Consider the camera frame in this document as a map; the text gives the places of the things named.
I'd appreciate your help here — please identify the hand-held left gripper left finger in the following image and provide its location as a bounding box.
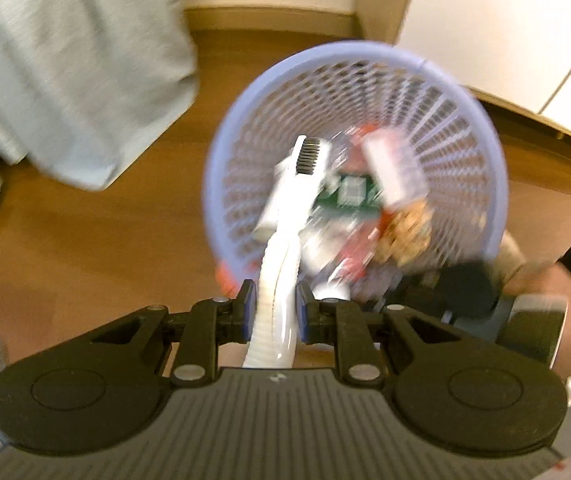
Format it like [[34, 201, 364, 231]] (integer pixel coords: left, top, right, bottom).
[[73, 279, 259, 388]]

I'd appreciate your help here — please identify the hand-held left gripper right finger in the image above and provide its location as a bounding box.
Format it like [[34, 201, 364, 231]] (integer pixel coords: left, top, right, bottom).
[[295, 280, 491, 382]]

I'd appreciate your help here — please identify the white toothbrush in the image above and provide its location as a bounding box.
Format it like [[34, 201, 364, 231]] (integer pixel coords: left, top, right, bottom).
[[243, 135, 331, 368]]

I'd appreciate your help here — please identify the red plastic bag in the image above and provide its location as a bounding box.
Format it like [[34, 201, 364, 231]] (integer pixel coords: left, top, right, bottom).
[[333, 127, 391, 281]]

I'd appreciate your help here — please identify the crushed clear plastic bottle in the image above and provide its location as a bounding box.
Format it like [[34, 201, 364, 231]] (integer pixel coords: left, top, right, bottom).
[[295, 170, 391, 301]]

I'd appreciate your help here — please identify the lavender plastic mesh basket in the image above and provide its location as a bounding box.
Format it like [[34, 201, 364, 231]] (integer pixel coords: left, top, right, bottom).
[[204, 40, 509, 301]]

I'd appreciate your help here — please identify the person's right tan slipper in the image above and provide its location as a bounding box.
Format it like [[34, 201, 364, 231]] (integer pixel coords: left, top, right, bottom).
[[495, 232, 529, 286]]

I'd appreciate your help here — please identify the white cabinet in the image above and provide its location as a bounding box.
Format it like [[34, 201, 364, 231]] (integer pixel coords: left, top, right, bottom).
[[395, 0, 571, 153]]

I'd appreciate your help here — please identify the grey-green ruffled cloth cover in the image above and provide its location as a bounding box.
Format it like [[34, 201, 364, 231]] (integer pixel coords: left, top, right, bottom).
[[0, 0, 200, 192]]

